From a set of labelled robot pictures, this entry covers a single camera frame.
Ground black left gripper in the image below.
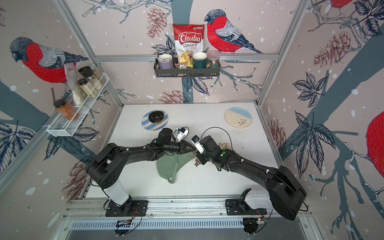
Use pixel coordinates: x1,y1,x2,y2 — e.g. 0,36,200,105
163,140,196,155

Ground red figurine charm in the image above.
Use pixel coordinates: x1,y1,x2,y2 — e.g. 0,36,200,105
195,159,201,167

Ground green corduroy bag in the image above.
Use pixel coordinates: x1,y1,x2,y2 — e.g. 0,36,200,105
157,153,196,184

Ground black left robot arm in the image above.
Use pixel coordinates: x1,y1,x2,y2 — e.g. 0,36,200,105
87,128,196,207

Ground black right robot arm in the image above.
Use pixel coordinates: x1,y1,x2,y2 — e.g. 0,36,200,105
192,136,307,221

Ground Chuba cassava chips bag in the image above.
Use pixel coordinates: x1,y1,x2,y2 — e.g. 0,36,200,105
173,24,205,63

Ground dark ceramic bowl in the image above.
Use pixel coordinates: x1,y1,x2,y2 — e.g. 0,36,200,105
149,111,165,125

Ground blue striped plate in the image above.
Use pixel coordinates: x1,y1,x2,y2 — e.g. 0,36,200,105
142,110,169,131

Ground cream and blue plate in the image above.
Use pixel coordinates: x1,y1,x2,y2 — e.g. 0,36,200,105
225,107,253,129

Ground dark green mug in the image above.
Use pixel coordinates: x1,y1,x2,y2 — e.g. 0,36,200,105
193,52,207,69

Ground purple mug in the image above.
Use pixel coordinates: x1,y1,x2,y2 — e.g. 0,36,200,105
157,54,174,70

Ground pink lidded jar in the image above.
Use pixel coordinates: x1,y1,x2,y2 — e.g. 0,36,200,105
206,50,220,69

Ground black lid spice jar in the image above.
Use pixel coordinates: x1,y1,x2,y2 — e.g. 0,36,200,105
78,78,97,98
78,66,103,91

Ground orange spice jar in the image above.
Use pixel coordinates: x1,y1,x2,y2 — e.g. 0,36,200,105
54,99,79,121

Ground clear plastic packet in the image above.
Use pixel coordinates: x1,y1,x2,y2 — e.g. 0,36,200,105
64,63,86,107

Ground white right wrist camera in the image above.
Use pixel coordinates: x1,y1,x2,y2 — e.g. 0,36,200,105
192,135,204,154

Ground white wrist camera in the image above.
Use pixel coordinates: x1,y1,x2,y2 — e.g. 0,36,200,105
192,135,204,154
176,127,189,142

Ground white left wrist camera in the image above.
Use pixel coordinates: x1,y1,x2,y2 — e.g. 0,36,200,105
176,127,189,142

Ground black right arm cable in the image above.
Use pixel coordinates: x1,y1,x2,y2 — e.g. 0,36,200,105
199,126,234,151

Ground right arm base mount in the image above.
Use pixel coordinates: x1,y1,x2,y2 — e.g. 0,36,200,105
224,188,273,216

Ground black wall shelf basket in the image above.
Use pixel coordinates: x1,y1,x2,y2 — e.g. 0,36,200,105
154,60,221,78

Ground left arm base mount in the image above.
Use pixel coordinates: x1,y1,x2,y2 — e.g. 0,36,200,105
104,197,149,217

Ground white wire wall shelf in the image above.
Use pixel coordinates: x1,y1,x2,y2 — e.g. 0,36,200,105
45,71,110,138

